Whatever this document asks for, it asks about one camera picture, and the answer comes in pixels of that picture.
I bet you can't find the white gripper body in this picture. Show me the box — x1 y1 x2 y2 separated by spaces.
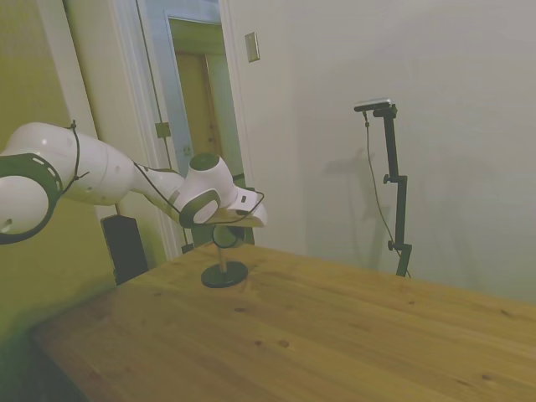
208 194 270 230

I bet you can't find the wooden mug tree black base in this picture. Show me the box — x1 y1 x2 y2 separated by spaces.
200 245 250 290

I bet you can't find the brown wooden door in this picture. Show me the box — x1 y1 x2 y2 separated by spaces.
174 49 223 177

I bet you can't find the black rectangular box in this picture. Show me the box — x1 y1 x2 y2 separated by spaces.
100 214 150 287

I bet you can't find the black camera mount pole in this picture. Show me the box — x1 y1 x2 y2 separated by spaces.
363 110 414 280

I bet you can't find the black jointed camera stand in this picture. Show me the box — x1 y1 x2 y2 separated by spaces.
371 104 414 278

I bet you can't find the grey stereo camera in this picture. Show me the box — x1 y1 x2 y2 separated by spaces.
353 97 394 113

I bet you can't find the metal light switch plate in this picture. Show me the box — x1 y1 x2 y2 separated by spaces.
245 31 261 64

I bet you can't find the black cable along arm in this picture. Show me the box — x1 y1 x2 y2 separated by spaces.
62 120 265 225

